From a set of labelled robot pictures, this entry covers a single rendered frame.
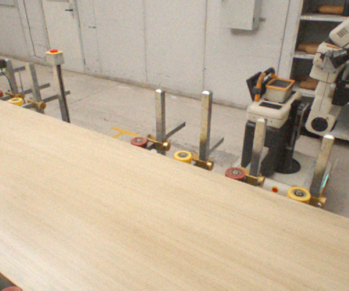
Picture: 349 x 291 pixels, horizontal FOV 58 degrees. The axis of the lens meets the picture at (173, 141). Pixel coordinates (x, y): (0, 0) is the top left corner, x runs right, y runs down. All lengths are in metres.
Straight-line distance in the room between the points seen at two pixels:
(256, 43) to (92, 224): 3.35
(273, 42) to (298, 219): 3.06
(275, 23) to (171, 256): 3.34
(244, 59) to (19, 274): 3.61
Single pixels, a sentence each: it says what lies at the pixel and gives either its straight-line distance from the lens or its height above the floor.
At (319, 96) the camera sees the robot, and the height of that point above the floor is 0.90.
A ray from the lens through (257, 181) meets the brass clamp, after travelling 1.41.
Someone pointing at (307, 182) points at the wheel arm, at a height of 0.83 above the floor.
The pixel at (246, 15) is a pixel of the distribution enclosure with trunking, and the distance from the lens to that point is 3.82.
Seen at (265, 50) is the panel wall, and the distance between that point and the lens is 4.04.
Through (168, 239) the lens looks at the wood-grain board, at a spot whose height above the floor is 0.90.
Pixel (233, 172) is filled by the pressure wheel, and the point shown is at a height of 0.91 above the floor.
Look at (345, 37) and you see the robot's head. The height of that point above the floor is 1.29.
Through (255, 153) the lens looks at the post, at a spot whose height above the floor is 0.95.
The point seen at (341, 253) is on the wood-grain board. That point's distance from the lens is 1.08.
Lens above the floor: 1.62
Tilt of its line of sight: 28 degrees down
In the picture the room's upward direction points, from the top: straight up
